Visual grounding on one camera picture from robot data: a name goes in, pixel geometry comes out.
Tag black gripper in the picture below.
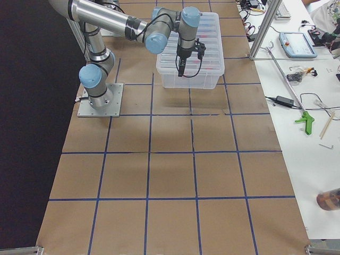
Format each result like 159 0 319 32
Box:
176 39 196 77

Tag clear ribbed box lid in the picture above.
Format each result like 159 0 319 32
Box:
172 13 201 70

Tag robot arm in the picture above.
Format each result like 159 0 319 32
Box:
49 1 206 117

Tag clear plastic storage box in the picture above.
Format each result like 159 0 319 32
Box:
156 12 225 89

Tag black power adapter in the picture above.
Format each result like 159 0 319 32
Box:
265 96 300 109

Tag white keyboard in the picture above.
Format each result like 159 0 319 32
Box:
275 2 291 20

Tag robot teach pendant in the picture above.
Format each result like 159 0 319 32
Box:
278 32 317 58

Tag long reach grabber tool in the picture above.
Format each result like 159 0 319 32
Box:
261 40 315 135

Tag wooden chopsticks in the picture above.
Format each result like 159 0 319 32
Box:
319 112 335 140

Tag metal hex key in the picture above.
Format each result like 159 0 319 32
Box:
319 144 334 149

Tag brown cylindrical container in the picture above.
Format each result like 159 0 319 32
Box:
316 188 339 211

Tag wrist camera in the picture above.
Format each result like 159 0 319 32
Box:
195 38 206 61

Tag black cables bundle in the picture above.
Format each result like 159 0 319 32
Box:
237 0 266 42

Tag aluminium frame post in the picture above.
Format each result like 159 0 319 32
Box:
249 0 282 60

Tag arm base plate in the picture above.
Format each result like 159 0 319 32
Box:
77 83 124 117

